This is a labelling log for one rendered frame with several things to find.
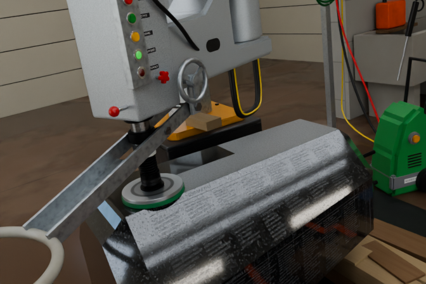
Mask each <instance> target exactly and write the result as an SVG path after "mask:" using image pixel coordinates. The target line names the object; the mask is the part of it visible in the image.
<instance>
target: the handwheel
mask: <svg viewBox="0 0 426 284"><path fill-rule="evenodd" d="M191 63H196V64H197V65H198V66H199V68H198V69H197V71H196V72H195V74H188V75H185V74H184V70H185V68H186V67H187V66H188V65H189V64H191ZM201 73H202V75H203V86H202V90H201V92H200V94H199V95H198V91H197V87H198V86H199V85H200V76H199V75H200V74H201ZM183 84H187V86H188V87H192V90H193V97H194V98H190V97H188V96H187V95H186V93H185V91H184V88H183ZM208 84H209V77H208V73H207V69H206V67H205V65H204V64H203V62H202V61H201V60H199V59H198V58H195V57H191V58H187V59H186V60H185V61H184V62H182V64H181V66H180V68H179V70H178V73H177V88H178V91H179V93H180V95H181V97H182V99H184V100H185V102H187V103H190V104H195V103H198V102H200V101H201V100H202V99H203V97H204V96H205V94H206V92H207V88H208Z"/></svg>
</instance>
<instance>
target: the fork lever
mask: <svg viewBox="0 0 426 284"><path fill-rule="evenodd" d="M173 108H178V109H177V110H176V111H175V112H174V113H173V114H172V115H171V116H170V117H169V118H168V119H167V120H166V121H165V122H164V123H163V124H162V125H161V126H160V127H158V128H157V129H156V130H155V131H154V132H153V133H152V134H151V135H150V136H149V137H148V138H146V139H145V140H144V141H143V142H142V143H141V144H140V145H139V146H138V147H137V149H135V150H134V151H133V152H132V153H131V154H130V155H129V156H128V157H127V158H126V159H125V160H122V159H119V158H120V157H121V156H123V154H125V153H126V152H127V151H128V150H129V149H130V148H131V147H132V144H131V143H130V142H129V137H128V133H126V134H125V135H123V137H121V138H120V139H119V140H118V141H117V142H116V143H115V144H114V145H112V146H111V147H110V148H109V149H108V150H107V151H106V152H105V153H104V154H103V155H101V156H100V157H99V158H98V159H97V160H95V161H94V162H93V163H92V164H91V165H90V166H89V167H88V168H87V169H86V170H84V171H83V172H82V173H81V174H80V175H79V176H77V177H76V178H75V179H74V180H73V181H72V182H71V183H70V184H69V185H68V186H66V187H65V188H64V189H63V190H62V191H61V192H59V194H57V196H55V197H54V198H53V199H52V200H51V201H50V202H48V203H47V204H46V205H45V206H44V207H43V208H42V209H41V210H40V211H39V212H37V213H36V214H35V215H34V216H33V217H31V218H30V219H29V220H28V221H27V222H26V223H25V224H24V225H23V228H24V230H26V231H27V230H28V229H30V228H37V229H41V230H44V231H47V233H46V234H45V236H46V238H47V239H48V240H50V239H52V238H54V237H55V238H57V239H59V241H60V242H61V243H63V242H64V241H65V240H66V239H67V238H68V237H69V236H70V235H71V234H72V233H73V232H74V231H75V230H76V229H77V228H78V227H79V226H80V225H81V224H82V223H83V222H84V221H85V220H86V219H87V218H88V217H89V216H90V215H91V214H92V213H93V212H94V211H95V210H96V209H97V208H98V207H99V206H100V205H101V204H102V203H103V202H104V201H105V200H106V199H107V198H108V197H109V196H110V195H111V194H112V193H113V192H114V191H115V190H116V189H117V188H118V187H119V186H120V185H121V184H122V183H123V182H124V181H125V180H126V179H127V178H128V177H129V176H130V175H131V174H132V173H133V172H134V171H135V170H136V169H137V168H138V167H139V166H140V165H141V164H142V163H143V162H144V161H145V160H146V159H147V158H148V157H149V156H150V155H151V154H152V153H153V152H154V151H155V150H156V149H157V148H158V147H159V146H160V145H161V144H162V143H163V142H164V141H165V140H166V139H167V138H168V137H169V136H170V135H171V134H172V133H173V132H174V131H175V130H176V129H177V128H178V127H179V126H180V125H181V124H182V123H183V122H184V121H185V120H186V119H187V118H188V117H189V116H190V115H191V113H190V105H189V103H187V102H185V103H180V104H178V105H176V106H174V107H172V108H170V109H167V110H165V111H163V112H160V113H158V114H156V115H154V116H153V118H152V119H150V120H149V121H150V125H152V126H155V125H156V124H157V123H158V122H159V121H160V120H161V119H162V118H164V117H165V116H166V115H167V114H168V113H169V112H170V111H171V110H172V109H173Z"/></svg>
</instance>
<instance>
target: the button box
mask: <svg viewBox="0 0 426 284"><path fill-rule="evenodd" d="M110 3H111V7H112V13H113V19H114V22H115V28H116V32H117V38H118V42H119V48H120V53H121V57H122V63H123V67H124V73H125V77H126V82H127V88H128V89H137V88H139V87H142V86H145V85H147V84H151V83H152V82H153V80H152V73H151V70H150V63H149V59H148V53H147V48H146V42H145V35H144V32H143V25H142V21H141V14H140V10H139V4H138V0H133V2H132V5H131V6H126V5H125V4H124V2H123V0H110ZM128 12H133V13H134V14H135V15H136V23H135V24H134V25H129V24H128V22H127V18H126V16H127V14H128ZM134 30H135V31H137V32H138V33H139V36H140V38H139V42H138V43H136V44H135V43H133V42H132V41H131V39H130V34H131V32H132V31H134ZM136 49H140V50H142V52H143V59H142V60H141V61H136V60H135V59H134V51H135V50H136ZM139 67H145V69H146V77H145V78H144V79H140V78H139V77H138V75H137V70H138V68H139Z"/></svg>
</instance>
